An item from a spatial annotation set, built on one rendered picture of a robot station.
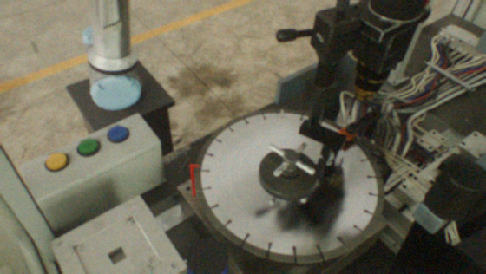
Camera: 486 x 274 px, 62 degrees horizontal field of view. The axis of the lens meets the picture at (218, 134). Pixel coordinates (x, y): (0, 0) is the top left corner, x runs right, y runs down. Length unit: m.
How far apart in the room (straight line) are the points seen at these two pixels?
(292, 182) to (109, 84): 0.48
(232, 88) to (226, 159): 1.62
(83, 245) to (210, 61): 1.94
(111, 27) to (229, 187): 0.43
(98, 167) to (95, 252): 0.19
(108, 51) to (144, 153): 0.24
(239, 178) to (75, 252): 0.32
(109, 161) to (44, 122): 1.51
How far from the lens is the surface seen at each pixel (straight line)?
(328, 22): 0.61
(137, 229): 0.78
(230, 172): 0.77
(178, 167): 1.04
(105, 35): 0.93
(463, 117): 1.35
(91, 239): 0.79
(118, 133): 0.92
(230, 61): 2.58
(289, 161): 0.73
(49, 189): 0.88
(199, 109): 2.25
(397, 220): 0.93
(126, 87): 0.98
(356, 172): 0.81
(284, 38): 0.63
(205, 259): 0.45
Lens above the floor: 1.57
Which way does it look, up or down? 48 degrees down
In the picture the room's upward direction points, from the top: straight up
